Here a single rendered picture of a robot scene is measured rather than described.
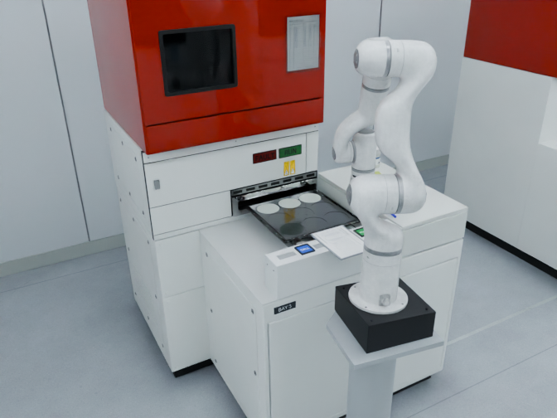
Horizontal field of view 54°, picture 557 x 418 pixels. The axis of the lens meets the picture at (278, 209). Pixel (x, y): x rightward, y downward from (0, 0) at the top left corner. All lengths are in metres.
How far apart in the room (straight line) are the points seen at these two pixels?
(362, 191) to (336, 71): 2.82
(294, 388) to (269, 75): 1.26
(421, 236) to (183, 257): 1.03
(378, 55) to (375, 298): 0.74
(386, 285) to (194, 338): 1.27
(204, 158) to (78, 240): 1.85
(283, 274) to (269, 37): 0.94
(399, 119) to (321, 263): 0.66
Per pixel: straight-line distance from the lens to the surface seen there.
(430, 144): 5.22
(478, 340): 3.22
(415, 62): 1.58
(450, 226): 2.35
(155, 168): 2.25
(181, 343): 2.73
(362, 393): 1.99
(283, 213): 2.36
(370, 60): 1.54
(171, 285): 2.52
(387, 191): 1.60
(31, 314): 3.58
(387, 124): 1.57
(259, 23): 2.23
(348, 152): 1.89
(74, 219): 3.91
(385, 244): 1.66
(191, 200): 2.36
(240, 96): 2.24
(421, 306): 1.82
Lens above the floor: 1.98
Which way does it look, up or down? 27 degrees down
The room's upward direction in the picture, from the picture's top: 1 degrees counter-clockwise
